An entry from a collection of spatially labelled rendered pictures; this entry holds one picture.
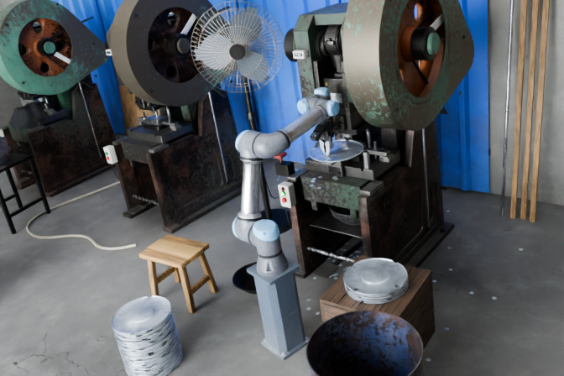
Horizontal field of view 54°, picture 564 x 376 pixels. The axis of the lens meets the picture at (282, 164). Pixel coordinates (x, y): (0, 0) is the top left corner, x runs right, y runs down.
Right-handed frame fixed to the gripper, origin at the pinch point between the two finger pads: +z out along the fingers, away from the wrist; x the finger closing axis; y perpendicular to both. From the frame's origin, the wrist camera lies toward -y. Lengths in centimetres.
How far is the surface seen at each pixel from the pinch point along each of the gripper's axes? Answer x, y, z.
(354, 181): -14.5, 3.0, 15.0
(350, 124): -7.8, 13.8, -12.7
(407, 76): -40, 18, -39
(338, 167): -4.1, 4.5, 9.0
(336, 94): -0.7, 13.6, -29.0
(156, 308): 43, -95, 52
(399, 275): -57, -32, 40
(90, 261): 171, -60, 83
